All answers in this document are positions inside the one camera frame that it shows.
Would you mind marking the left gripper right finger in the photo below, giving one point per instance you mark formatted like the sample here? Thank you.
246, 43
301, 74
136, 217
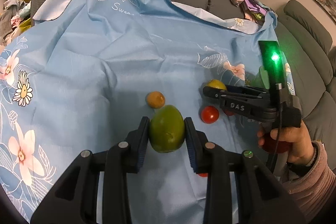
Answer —
195, 141

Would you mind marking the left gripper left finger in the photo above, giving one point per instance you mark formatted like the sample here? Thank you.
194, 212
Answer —
137, 140

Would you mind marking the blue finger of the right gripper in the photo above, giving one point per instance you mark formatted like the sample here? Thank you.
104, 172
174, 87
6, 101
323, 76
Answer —
237, 94

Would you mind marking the large green mango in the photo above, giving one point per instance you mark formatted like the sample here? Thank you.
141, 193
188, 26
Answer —
167, 130

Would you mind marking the pink knit sleeve forearm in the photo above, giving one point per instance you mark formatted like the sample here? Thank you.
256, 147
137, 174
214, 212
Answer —
312, 187

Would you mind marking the person right hand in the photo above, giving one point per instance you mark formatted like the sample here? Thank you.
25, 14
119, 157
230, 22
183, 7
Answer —
302, 150

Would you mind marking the red tomato front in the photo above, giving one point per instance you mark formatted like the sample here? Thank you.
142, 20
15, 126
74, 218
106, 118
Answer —
203, 174

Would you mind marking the red tomato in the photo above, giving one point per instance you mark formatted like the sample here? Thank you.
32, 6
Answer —
203, 174
209, 114

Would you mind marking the red tomato middle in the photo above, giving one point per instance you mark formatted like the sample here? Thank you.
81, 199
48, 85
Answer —
209, 114

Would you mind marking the brown longan upper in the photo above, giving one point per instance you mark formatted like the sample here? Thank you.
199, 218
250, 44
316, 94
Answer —
155, 99

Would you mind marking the grey sofa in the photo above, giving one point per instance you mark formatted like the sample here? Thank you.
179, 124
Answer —
94, 61

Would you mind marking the purple cloth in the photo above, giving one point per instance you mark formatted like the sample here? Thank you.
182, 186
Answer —
255, 10

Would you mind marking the light blue floral cloth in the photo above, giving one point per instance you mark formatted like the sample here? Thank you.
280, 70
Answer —
94, 186

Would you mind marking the pile of clothes left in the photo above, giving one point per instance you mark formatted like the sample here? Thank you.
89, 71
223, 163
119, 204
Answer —
15, 20

